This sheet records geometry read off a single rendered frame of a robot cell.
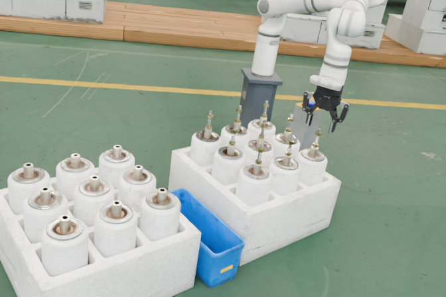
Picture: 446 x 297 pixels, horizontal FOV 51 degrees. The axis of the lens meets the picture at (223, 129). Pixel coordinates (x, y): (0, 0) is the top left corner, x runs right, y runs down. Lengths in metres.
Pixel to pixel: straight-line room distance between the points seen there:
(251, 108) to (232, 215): 0.73
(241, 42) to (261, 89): 1.47
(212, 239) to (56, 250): 0.51
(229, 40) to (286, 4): 1.60
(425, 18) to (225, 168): 2.92
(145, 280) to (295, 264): 0.48
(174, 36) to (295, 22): 0.89
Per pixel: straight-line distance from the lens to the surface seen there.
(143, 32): 3.29
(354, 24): 1.32
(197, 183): 1.44
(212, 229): 1.38
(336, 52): 1.34
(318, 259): 1.49
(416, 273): 1.58
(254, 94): 1.94
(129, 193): 1.22
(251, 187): 1.30
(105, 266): 1.09
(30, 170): 1.23
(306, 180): 1.48
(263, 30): 1.90
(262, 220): 1.33
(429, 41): 4.06
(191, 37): 3.32
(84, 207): 1.17
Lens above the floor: 0.91
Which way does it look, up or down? 25 degrees down
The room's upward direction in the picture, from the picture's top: 9 degrees clockwise
